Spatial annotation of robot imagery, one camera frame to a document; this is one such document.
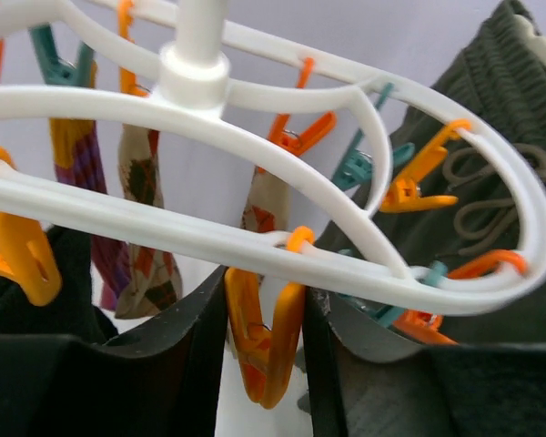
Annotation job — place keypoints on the white clothes hanger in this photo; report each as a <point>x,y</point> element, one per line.
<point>535,42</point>

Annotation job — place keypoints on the beige argyle sock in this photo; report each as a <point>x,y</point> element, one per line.
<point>154,281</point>
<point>268,204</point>

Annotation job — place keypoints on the orange clothes peg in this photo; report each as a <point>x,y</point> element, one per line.
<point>265,355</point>

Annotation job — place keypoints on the white round clip hanger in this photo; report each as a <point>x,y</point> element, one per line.
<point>192,87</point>

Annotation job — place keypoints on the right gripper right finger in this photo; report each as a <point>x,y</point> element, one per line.
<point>496,390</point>

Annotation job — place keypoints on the olive green shorts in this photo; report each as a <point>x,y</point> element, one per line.
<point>498,172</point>

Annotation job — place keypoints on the black sock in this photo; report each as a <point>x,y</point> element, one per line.
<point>72,312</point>

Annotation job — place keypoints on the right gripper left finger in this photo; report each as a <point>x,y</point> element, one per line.
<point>161,378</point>

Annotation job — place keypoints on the purple orange argyle sock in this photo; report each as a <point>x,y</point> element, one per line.
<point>78,163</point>

